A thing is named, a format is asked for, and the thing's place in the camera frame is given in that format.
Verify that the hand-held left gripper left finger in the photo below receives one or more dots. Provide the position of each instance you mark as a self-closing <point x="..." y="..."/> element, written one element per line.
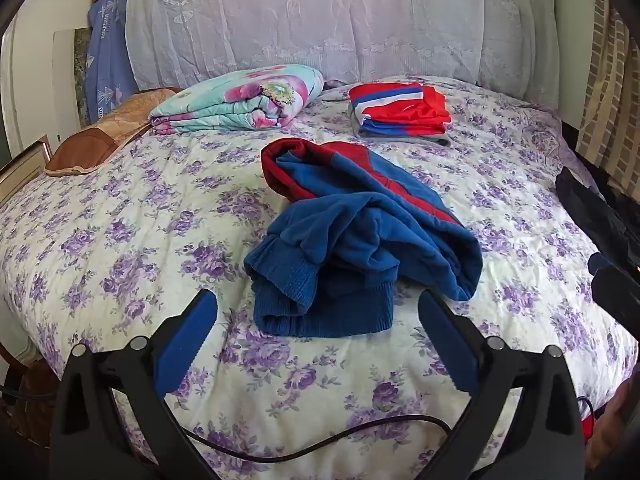
<point x="185" y="345"/>

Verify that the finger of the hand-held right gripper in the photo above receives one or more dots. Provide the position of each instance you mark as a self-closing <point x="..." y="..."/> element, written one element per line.
<point x="597" y="262"/>

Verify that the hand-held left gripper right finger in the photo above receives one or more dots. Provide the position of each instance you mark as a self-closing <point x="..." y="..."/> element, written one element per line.
<point x="445" y="340"/>

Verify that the blue and red sweater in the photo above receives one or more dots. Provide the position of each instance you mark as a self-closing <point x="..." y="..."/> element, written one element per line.
<point x="360" y="230"/>

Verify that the dark cloth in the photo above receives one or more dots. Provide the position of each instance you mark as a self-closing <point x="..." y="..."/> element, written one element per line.
<point x="585" y="200"/>

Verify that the purple floral bedspread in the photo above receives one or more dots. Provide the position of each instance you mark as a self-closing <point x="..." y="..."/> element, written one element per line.
<point x="150" y="210"/>

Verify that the brick patterned curtain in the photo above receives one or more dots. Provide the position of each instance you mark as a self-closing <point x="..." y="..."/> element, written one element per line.
<point x="612" y="100"/>

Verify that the folded grey garment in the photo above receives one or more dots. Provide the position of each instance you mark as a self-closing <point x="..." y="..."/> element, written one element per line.
<point x="400" y="139"/>

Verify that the brown pillow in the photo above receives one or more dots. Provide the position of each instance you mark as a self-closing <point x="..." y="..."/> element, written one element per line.
<point x="100" y="135"/>

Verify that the folded red white blue garment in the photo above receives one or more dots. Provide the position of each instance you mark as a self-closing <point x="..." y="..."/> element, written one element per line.
<point x="400" y="105"/>

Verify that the folded teal floral blanket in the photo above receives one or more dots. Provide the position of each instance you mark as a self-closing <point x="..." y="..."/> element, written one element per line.
<point x="235" y="97"/>

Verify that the green patterned board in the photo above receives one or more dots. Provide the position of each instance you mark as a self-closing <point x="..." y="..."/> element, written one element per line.
<point x="82" y="75"/>

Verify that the blue patterned hanging cloth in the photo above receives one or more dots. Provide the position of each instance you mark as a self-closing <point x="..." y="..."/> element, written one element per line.
<point x="107" y="60"/>

